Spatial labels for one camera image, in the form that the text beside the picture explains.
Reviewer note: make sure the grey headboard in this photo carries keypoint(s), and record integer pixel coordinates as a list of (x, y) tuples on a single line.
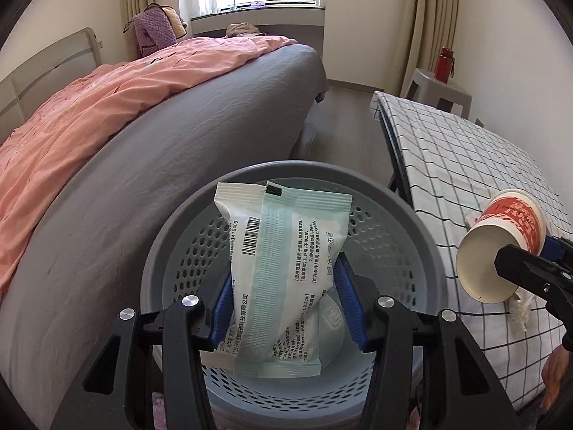
[(25, 89)]

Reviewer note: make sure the teal white wipes packet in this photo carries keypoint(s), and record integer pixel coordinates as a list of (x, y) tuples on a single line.
[(283, 243)]

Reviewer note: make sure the beige right curtain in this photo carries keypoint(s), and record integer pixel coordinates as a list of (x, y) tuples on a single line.
[(427, 27)]

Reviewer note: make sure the pink duvet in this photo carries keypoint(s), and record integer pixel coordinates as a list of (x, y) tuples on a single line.
[(39, 157)]

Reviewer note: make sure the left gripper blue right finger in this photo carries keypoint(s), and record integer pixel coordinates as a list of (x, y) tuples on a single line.
[(354, 292)]

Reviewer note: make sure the beige cloth on sill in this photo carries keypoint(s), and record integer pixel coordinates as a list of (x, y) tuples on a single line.
[(243, 29)]

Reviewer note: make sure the grey bed mattress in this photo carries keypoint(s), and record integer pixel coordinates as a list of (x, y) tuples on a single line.
[(85, 259)]

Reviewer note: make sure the red white paper cup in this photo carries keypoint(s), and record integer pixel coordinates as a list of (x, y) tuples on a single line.
[(513, 217)]

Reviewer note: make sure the right hand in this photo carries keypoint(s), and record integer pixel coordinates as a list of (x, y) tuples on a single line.
[(552, 375)]

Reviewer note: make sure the grey plastic stool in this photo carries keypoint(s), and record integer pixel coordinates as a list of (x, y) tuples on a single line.
[(425, 89)]

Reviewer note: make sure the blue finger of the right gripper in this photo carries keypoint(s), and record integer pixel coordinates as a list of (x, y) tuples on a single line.
[(526, 270), (557, 249)]

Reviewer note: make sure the white red sachet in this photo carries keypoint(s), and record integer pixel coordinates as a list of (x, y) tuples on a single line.
[(471, 218)]

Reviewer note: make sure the purple knitted bag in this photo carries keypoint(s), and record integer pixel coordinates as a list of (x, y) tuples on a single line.
[(148, 32)]

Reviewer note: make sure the white paper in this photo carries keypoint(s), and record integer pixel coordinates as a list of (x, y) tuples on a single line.
[(520, 306)]

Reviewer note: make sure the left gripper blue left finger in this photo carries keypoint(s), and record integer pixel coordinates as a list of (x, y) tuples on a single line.
[(222, 312)]

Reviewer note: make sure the red water bottle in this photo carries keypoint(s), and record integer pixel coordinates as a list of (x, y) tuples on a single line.
[(443, 70)]

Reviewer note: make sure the grey perforated trash basket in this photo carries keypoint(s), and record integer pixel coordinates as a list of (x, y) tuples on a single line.
[(386, 243)]

